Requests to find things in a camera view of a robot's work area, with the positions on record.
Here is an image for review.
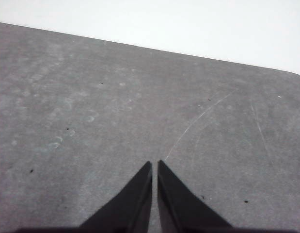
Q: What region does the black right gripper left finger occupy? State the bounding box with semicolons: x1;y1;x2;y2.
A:
79;161;153;229

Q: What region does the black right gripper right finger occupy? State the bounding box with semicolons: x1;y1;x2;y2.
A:
157;159;234;229

